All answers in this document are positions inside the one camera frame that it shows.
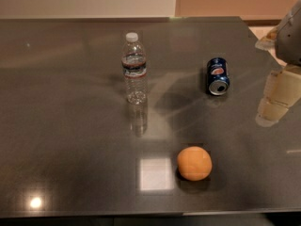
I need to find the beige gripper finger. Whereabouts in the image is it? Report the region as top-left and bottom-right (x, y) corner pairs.
(255, 64), (301, 127)
(255, 26), (277, 51)

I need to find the orange fruit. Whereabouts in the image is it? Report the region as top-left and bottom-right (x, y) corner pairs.
(177, 146), (213, 182)

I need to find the clear plastic water bottle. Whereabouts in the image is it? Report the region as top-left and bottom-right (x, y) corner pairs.
(121, 32), (148, 105)

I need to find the blue Pepsi soda can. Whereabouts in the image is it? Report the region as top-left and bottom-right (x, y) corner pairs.
(207, 57), (230, 96)

